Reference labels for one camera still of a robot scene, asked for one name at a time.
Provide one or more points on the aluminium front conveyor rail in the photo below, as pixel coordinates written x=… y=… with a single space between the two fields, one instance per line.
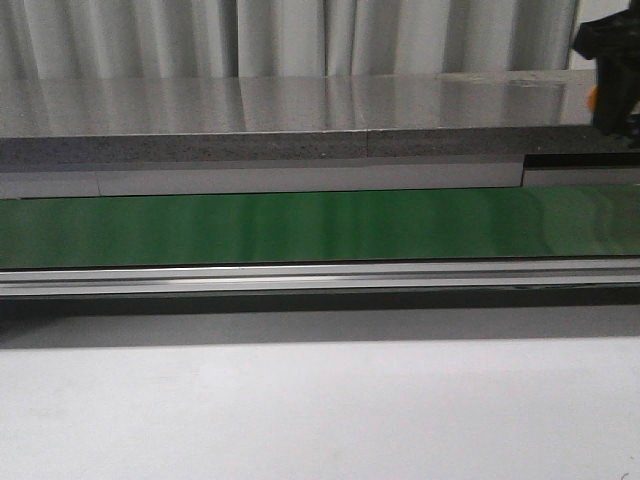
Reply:
x=328 y=277

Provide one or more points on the white pleated curtain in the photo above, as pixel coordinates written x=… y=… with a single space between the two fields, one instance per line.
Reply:
x=215 y=39

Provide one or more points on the yellow push button switch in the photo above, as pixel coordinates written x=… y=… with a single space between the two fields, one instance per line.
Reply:
x=592 y=99

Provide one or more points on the green conveyor belt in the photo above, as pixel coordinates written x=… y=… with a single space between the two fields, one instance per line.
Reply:
x=323 y=227

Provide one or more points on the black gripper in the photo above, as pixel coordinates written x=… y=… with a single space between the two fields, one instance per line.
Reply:
x=613 y=41

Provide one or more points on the grey rear conveyor guide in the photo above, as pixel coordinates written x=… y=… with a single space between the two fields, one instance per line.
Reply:
x=372 y=173

